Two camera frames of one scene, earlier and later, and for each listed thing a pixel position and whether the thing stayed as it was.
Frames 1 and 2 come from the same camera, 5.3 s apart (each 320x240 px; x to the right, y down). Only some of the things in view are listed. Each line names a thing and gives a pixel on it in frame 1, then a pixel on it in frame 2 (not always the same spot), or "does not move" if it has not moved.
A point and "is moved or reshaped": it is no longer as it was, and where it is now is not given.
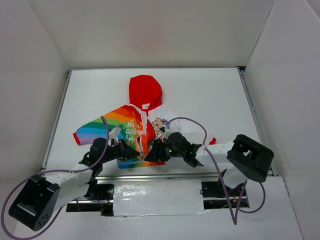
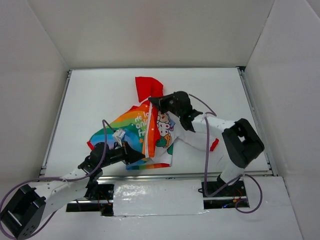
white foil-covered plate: x=158 y=197 does not move
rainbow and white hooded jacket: x=141 y=123 is moved or reshaped
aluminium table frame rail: x=167 y=176 does not move
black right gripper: x=160 y=149 to x=166 y=104
